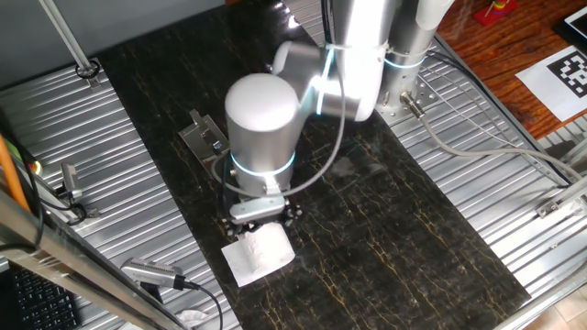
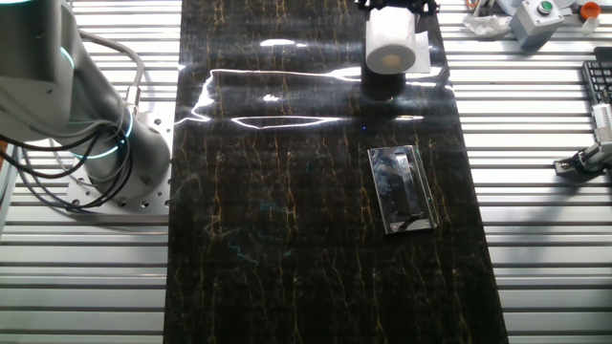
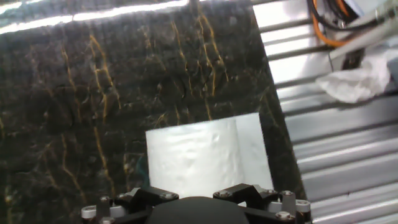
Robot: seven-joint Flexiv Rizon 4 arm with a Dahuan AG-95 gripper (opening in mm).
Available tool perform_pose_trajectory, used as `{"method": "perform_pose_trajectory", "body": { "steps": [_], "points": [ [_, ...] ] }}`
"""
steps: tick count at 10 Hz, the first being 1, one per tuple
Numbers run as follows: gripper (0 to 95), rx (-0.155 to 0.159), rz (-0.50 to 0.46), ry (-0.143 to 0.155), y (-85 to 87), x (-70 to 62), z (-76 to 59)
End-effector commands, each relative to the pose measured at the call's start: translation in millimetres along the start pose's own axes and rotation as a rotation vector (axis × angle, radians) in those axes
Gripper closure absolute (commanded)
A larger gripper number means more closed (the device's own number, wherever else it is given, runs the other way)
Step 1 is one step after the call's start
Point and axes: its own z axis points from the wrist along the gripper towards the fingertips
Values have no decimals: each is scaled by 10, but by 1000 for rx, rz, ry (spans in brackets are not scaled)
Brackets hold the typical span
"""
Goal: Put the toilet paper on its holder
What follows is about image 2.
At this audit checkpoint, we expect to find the black marble pattern mat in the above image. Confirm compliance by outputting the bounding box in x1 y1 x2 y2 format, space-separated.
163 0 511 344

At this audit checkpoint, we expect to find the thick grey robot cable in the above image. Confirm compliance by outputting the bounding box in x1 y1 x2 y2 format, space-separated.
78 29 146 117

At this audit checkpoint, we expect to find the orange capped small bottle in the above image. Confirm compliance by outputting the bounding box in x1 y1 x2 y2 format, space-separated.
579 1 602 35

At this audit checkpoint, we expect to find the silver ribbed camera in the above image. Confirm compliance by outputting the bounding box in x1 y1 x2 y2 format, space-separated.
591 102 612 144

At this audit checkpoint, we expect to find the small camera on clamp mount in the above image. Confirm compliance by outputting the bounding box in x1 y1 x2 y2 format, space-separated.
553 141 612 182

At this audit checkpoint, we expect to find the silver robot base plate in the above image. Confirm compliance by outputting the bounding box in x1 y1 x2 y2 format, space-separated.
64 99 174 215

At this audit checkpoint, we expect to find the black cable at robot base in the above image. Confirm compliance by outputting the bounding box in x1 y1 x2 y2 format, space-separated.
0 121 134 211

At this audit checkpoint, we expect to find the grey box with green button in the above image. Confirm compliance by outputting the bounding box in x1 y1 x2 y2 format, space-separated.
508 0 566 52

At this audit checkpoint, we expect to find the white toilet paper roll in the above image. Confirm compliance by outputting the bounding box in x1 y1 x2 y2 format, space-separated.
364 6 432 76

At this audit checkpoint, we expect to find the white crumpled plastic bag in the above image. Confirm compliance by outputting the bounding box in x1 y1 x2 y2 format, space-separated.
461 12 513 39

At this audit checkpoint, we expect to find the black keyboard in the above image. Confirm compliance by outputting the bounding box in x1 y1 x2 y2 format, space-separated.
581 46 612 105

